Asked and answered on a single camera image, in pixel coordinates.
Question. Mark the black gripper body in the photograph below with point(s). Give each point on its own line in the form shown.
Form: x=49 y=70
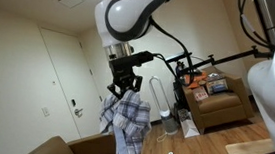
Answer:
x=122 y=73

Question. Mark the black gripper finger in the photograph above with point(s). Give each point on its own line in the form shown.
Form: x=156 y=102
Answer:
x=137 y=83
x=118 y=90

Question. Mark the checkered shirt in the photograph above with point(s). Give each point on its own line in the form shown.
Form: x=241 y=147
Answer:
x=127 y=119

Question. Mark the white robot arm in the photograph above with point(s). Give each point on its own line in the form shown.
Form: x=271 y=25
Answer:
x=126 y=12

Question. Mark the white paper bag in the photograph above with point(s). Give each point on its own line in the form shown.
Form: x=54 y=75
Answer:
x=190 y=128

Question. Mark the black shelf rack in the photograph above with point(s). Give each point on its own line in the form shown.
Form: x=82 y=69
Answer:
x=177 y=97

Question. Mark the white tower fan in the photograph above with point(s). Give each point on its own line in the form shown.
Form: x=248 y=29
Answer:
x=168 y=123

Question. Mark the white door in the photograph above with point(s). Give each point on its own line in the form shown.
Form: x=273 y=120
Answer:
x=63 y=80

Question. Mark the orange box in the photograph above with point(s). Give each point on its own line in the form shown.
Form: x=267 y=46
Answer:
x=195 y=81

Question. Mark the red and white package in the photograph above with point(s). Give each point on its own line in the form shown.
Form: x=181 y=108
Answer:
x=200 y=94

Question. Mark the brown leather sofa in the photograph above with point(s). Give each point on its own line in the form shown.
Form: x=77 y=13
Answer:
x=87 y=149

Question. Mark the blue printed box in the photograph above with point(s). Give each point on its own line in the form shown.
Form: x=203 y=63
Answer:
x=217 y=86

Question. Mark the brown leather armchair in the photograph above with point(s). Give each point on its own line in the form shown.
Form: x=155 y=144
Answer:
x=221 y=111

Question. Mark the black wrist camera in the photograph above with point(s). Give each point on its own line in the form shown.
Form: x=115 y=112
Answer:
x=140 y=59

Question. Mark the black stereo camera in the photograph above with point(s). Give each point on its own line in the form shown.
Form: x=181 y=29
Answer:
x=174 y=58

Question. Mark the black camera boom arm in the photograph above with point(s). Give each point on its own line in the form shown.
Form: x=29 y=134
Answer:
x=233 y=55

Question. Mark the dark metal window frame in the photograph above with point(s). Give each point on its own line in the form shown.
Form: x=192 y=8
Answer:
x=266 y=18

